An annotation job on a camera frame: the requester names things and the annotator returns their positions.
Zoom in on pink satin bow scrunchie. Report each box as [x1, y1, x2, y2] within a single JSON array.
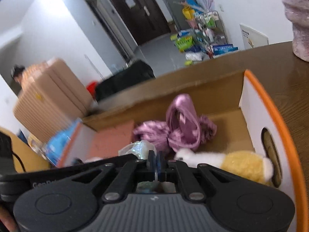
[[133, 94, 217, 154]]

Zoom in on pink layered sponge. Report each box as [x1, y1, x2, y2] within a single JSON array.
[[87, 120, 135, 159]]

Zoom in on white yellow plush toy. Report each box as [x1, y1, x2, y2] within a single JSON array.
[[174, 148, 274, 184]]

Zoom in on lavender fluffy headband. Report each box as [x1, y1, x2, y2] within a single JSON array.
[[83, 157, 103, 164]]

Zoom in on yellow thermos jug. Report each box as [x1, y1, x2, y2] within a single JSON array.
[[1, 127, 51, 172]]

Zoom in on hand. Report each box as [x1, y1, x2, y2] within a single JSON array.
[[0, 207, 18, 232]]

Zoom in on blue wet wipes pack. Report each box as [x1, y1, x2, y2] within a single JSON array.
[[45, 119, 81, 166]]

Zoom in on black bag on floor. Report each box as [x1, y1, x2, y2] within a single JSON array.
[[95, 60, 155, 102]]

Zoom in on red cardboard box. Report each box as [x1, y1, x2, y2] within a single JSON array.
[[57, 70, 308, 231]]

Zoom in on pink ribbed suitcase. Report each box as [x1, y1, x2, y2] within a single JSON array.
[[13, 58, 94, 142]]

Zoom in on yellow bucket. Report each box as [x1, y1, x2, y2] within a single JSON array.
[[182, 6, 195, 20]]

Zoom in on dark brown entrance door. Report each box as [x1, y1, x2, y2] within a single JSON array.
[[110, 0, 171, 46]]

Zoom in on pink textured vase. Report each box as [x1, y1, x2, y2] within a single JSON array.
[[282, 0, 308, 62]]

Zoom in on wire storage rack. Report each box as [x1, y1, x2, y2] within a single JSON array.
[[194, 10, 228, 59]]

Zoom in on white board against wall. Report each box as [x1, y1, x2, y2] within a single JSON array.
[[240, 24, 269, 50]]

